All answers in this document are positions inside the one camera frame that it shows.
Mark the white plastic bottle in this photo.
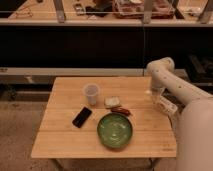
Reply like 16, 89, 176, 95
146, 88, 178, 116

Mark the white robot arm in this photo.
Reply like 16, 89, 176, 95
147, 57, 213, 171

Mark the red chili pepper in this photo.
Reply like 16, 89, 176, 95
109, 107, 132, 116

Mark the green round plate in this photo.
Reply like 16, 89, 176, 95
97, 113, 133, 149

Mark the translucent plastic cup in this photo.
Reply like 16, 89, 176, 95
83, 84, 99, 106

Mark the wooden table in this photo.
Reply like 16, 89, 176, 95
31, 77, 176, 159

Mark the black smartphone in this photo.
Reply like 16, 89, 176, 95
72, 107, 92, 128

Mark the brown tray on shelf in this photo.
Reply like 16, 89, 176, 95
112, 0, 175, 19

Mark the dark object on shelf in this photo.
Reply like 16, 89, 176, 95
85, 3, 112, 17

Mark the black remote on shelf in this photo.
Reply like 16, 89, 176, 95
73, 3, 86, 16

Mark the long workbench shelf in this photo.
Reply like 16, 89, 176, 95
0, 0, 213, 27

